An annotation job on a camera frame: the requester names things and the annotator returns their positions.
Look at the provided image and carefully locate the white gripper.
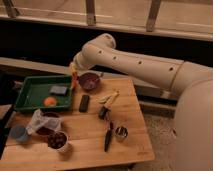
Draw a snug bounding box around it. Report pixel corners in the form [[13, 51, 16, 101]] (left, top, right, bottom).
[[69, 52, 89, 80]]

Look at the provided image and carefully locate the red chili pepper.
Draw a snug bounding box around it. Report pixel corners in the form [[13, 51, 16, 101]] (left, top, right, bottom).
[[70, 76, 77, 90]]

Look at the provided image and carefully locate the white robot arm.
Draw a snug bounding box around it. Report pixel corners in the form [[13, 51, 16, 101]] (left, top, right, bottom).
[[71, 33, 213, 171]]

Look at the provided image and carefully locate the green plastic tray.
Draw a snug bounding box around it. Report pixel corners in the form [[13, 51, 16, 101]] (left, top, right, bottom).
[[14, 75, 73, 113]]

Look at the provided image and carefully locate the purple bowl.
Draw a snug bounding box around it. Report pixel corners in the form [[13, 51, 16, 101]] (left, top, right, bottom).
[[78, 72, 100, 91]]

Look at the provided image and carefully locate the grey sponge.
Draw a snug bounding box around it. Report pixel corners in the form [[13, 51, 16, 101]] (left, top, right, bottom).
[[50, 86, 68, 95]]

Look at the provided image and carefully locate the black rectangular block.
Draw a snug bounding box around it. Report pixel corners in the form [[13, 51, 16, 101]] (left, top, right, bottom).
[[79, 95, 90, 112]]

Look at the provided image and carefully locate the orange fruit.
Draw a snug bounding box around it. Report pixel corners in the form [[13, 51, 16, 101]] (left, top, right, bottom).
[[43, 96, 57, 107]]

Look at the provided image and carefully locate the small black brush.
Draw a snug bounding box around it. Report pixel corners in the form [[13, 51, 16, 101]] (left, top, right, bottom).
[[98, 106, 110, 120]]

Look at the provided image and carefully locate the white crumpled cloth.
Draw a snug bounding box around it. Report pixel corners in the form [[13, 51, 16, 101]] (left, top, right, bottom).
[[26, 109, 52, 134]]

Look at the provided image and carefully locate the wooden cutting board table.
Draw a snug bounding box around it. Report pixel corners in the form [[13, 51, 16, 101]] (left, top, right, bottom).
[[0, 78, 154, 171]]

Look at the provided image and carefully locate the dark red bowl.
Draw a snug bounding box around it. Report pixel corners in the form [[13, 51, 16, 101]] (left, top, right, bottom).
[[36, 112, 61, 136]]

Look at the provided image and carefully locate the white cup with dark contents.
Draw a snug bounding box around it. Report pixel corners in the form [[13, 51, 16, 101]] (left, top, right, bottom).
[[47, 131, 69, 153]]

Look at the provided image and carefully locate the small metal cup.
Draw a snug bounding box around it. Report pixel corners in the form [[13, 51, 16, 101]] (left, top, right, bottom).
[[115, 126, 128, 142]]

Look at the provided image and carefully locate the blue plastic cup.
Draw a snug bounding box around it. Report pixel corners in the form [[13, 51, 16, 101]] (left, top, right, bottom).
[[10, 125, 29, 143]]

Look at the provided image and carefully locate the black handled knife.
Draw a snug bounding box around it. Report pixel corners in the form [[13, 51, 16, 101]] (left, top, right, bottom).
[[104, 121, 114, 152]]

